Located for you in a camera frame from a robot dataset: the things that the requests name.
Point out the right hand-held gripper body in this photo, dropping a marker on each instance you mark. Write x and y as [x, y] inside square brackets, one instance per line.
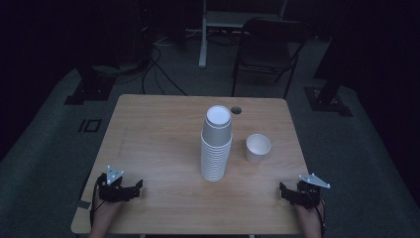
[308, 195]

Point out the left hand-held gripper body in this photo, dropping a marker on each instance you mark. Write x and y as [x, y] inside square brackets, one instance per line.
[112, 190]

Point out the single white paper cup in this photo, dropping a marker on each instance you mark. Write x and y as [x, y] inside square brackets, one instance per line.
[257, 148]

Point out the stack of white paper cups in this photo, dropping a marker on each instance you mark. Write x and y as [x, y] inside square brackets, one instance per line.
[216, 155]

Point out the person's right hand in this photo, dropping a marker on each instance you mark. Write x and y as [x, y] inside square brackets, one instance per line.
[310, 216]

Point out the person's left hand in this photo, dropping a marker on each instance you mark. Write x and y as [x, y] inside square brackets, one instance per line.
[107, 213]

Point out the dark round table grommet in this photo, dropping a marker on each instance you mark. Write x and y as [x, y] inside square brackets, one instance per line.
[235, 110]

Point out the black stand with flat base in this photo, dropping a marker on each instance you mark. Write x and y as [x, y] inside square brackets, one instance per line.
[328, 99]
[90, 89]

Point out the black folding chair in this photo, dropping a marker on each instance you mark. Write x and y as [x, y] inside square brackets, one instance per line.
[267, 53]

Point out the white desk frame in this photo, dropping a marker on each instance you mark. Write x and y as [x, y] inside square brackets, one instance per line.
[203, 39]

